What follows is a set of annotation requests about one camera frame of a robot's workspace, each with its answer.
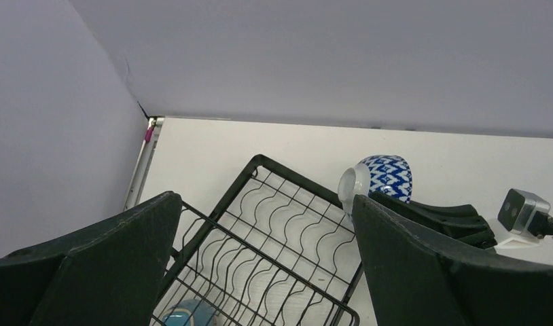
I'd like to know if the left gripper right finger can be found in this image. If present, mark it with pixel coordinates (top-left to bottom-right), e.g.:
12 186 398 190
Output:
352 195 553 325

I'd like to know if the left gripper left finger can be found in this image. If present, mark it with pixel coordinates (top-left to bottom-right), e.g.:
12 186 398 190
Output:
0 192 182 325

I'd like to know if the red patterned upturned bowl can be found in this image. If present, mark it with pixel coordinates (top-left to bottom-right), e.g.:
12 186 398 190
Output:
338 155 412 221

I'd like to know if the white and blue cup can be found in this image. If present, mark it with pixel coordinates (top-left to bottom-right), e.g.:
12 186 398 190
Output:
162 299 217 326

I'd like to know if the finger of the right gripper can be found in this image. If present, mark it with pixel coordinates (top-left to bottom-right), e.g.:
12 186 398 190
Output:
370 192 497 249

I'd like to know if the black wire dish rack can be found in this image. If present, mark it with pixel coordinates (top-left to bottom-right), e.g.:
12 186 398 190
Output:
150 154 362 325

